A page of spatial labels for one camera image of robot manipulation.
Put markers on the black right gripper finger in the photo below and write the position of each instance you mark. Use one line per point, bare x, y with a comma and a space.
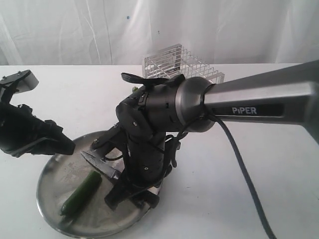
121, 190

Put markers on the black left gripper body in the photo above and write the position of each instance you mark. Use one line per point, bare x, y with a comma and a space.
24, 130

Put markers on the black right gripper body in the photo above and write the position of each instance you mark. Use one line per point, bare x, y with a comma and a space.
149, 162

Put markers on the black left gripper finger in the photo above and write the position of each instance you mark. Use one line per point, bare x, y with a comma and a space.
57, 143

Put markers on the green cucumber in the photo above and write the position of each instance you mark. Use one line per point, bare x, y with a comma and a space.
82, 194

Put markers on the black handled knife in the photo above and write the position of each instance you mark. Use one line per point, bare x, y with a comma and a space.
102, 167

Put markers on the wire metal utensil rack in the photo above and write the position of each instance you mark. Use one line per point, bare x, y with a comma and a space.
175, 60

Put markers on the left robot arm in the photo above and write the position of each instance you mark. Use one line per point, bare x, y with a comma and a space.
3, 129

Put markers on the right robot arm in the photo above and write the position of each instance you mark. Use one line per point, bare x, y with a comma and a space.
287, 96

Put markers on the round stainless steel plate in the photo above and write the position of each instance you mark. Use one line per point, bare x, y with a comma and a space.
59, 179

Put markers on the white backdrop curtain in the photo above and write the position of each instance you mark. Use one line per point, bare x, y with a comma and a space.
122, 32

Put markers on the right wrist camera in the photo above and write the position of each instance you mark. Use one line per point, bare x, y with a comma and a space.
104, 144

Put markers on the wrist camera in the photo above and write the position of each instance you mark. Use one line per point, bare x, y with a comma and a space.
104, 144
20, 81

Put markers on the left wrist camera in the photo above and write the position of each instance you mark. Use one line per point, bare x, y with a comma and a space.
20, 81

